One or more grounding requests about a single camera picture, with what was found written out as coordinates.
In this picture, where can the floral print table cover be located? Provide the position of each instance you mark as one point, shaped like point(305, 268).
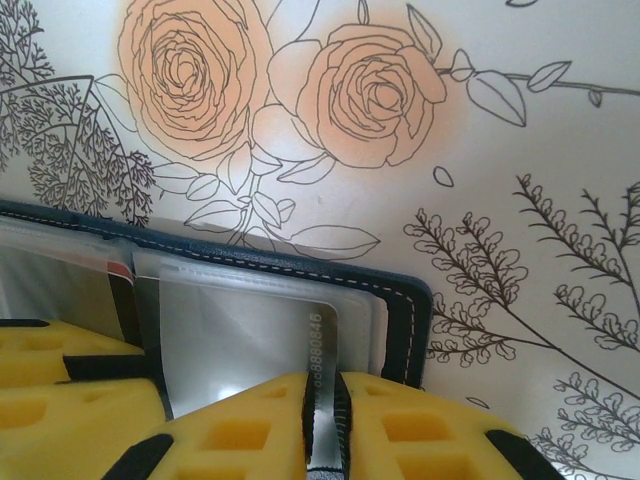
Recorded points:
point(350, 215)

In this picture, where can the red card with dark band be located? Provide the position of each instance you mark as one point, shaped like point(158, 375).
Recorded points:
point(122, 310)

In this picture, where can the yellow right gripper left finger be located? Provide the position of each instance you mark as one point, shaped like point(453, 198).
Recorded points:
point(240, 435)

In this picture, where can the navy leather card holder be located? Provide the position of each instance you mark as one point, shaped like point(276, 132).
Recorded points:
point(422, 330)

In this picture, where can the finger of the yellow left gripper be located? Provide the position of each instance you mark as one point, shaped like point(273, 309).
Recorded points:
point(30, 350)
point(60, 430)

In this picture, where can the silver card with number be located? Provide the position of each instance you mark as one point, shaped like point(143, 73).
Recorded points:
point(325, 345)

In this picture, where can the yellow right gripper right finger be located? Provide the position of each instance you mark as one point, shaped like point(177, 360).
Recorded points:
point(415, 440)

